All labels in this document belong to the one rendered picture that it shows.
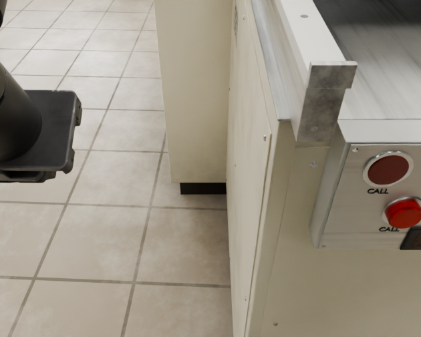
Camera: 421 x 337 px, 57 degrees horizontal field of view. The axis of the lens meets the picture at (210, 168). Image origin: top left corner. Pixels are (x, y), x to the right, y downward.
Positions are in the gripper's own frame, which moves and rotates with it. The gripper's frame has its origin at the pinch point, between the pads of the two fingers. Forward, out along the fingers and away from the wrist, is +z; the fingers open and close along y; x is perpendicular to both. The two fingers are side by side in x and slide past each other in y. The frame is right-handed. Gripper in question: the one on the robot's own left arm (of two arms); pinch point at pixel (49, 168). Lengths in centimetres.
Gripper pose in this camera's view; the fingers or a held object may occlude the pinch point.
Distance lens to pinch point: 40.8
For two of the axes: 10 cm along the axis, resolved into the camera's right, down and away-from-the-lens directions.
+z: -0.1, 3.4, 9.4
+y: -10.0, -0.1, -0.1
